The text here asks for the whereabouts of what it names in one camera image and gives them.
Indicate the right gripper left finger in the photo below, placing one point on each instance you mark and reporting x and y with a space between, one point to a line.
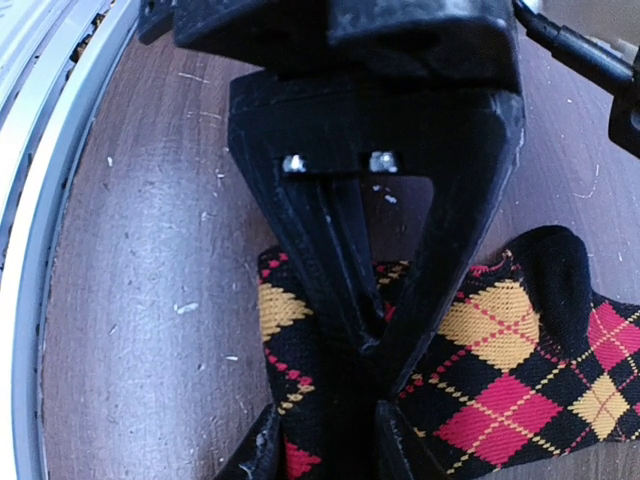
259 456

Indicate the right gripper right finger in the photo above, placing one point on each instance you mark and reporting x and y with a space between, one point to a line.
400 453

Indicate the black argyle sock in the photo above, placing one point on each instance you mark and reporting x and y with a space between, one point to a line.
529 363

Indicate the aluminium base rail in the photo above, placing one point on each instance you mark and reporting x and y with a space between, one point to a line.
57 59

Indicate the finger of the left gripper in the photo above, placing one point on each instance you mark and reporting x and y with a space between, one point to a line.
464 140
320 223

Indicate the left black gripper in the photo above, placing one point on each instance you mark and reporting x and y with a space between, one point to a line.
447 43

